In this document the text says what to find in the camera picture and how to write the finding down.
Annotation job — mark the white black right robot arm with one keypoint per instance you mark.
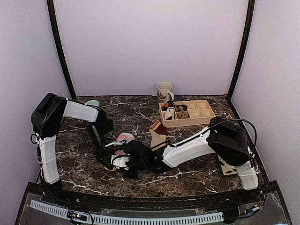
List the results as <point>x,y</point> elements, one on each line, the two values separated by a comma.
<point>221,137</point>

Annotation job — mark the dark argyle rolled sock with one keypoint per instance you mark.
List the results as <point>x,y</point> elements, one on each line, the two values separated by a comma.
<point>180,108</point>

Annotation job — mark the white ribbed rolled sock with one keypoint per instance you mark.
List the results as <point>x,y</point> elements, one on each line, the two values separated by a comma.
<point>169,114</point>

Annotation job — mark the black left frame post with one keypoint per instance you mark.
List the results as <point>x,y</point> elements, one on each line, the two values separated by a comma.
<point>59,48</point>

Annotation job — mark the white slotted cable duct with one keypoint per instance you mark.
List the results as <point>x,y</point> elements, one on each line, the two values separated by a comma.
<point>126,217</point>

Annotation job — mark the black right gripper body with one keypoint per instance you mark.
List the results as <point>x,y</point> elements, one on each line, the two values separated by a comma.
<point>141,166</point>

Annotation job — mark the black front table rail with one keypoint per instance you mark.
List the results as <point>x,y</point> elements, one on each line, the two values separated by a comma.
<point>224,193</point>

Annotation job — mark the floral pattern coaster tile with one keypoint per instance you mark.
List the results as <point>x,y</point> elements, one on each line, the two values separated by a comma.
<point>226,169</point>

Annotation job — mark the black frame post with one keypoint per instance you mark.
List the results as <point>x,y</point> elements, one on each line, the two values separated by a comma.
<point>59,48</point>
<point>243,46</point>

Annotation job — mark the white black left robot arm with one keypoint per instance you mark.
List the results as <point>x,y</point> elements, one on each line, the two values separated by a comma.
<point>47,120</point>

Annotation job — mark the black right frame post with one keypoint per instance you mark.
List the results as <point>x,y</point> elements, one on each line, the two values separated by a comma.
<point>243,46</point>

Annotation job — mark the light blue ceramic bowl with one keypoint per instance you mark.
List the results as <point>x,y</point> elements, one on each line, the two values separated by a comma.
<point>93,103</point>

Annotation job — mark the pink patterned long sock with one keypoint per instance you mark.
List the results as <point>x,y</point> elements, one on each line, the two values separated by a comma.
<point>124,138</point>

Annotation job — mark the coral pattern ceramic mug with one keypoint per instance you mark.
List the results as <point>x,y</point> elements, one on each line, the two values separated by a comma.
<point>164,92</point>

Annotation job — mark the beige striped cuff sock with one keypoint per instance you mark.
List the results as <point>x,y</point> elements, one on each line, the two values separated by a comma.
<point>158,135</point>

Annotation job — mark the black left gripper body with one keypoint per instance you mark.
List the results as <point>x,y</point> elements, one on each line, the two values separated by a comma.
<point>100,153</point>

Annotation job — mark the wooden compartment organizer box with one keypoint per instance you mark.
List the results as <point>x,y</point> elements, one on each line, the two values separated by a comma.
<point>200,113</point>

